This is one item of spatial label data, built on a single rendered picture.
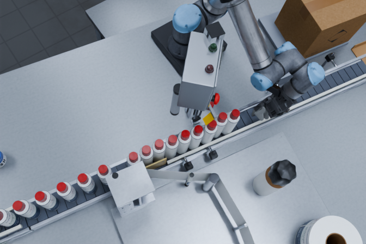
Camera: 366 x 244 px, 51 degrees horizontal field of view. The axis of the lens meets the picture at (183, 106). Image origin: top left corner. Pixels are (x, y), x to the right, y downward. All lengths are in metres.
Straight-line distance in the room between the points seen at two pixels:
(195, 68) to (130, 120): 0.68
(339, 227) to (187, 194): 0.58
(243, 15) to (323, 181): 0.84
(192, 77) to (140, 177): 0.42
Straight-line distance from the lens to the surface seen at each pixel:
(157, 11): 1.98
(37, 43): 2.94
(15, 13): 3.12
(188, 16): 1.63
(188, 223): 1.57
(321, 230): 1.55
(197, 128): 1.44
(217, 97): 1.21
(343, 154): 1.87
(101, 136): 1.69
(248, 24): 1.33
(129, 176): 1.32
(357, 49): 2.14
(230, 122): 1.52
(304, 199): 1.70
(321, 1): 1.82
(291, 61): 1.46
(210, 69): 1.07
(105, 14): 1.97
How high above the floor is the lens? 2.44
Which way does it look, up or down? 68 degrees down
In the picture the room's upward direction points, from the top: 13 degrees clockwise
